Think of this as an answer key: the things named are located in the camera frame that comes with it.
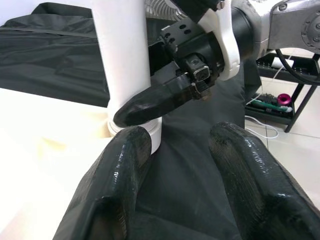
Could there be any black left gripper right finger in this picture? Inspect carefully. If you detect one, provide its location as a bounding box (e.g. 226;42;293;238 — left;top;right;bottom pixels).
209;121;320;240

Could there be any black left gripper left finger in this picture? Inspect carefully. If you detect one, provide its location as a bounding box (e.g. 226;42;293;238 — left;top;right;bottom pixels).
52;126;153;240

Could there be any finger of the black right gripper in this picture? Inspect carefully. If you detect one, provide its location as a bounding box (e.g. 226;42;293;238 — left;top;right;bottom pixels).
113;74;199;128

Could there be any white plastic table leg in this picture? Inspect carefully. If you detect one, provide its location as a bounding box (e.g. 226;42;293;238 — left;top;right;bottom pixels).
93;0;163;155

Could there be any white plastic table top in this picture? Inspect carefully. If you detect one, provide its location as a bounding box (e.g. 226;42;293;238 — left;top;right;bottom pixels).
0;87;163;240

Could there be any white round fan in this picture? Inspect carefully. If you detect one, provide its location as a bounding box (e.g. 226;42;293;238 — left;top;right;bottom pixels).
144;0;186;20

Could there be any black tablecloth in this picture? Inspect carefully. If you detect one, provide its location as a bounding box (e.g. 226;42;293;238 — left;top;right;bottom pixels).
0;2;262;240

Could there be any black metal floor rack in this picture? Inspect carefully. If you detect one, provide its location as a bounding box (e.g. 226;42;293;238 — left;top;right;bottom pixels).
243;51;320;134

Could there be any white small box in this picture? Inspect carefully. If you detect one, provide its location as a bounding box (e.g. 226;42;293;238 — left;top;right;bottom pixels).
271;56;295;69

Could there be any magenta round object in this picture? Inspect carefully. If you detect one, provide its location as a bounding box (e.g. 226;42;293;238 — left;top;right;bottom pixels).
278;93;292;105

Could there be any white floor cable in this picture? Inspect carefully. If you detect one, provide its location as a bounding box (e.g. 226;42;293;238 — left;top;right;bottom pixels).
243;72;295;140

